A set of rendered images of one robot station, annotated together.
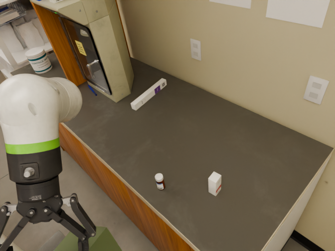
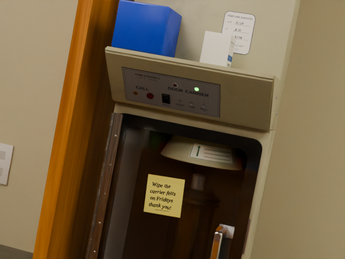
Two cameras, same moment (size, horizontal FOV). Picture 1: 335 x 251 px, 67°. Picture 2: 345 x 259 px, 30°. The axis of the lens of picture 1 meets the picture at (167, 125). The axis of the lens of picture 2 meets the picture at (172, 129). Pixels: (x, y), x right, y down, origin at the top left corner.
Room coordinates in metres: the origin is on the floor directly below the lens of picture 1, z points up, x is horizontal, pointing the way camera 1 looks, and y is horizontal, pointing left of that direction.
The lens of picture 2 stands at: (0.36, 1.20, 1.44)
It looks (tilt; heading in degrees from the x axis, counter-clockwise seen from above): 3 degrees down; 321
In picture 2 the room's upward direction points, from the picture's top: 11 degrees clockwise
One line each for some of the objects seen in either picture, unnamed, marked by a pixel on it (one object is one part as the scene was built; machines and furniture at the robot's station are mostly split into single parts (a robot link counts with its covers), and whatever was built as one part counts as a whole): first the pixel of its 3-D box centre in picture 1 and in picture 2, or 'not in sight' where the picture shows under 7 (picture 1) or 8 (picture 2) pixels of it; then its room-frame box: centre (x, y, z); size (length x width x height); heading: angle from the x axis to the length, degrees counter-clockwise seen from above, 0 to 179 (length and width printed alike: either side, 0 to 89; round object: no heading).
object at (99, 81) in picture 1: (86, 57); (169, 224); (1.33, 0.38, 1.19); 0.30 x 0.01 x 0.40; 37
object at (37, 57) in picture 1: (39, 60); not in sight; (1.78, 0.85, 1.02); 0.13 x 0.13 x 0.15
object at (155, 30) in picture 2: not in sight; (147, 30); (1.38, 0.48, 1.56); 0.10 x 0.10 x 0.09; 37
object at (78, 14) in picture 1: (58, 10); (189, 89); (1.30, 0.42, 1.46); 0.32 x 0.12 x 0.10; 37
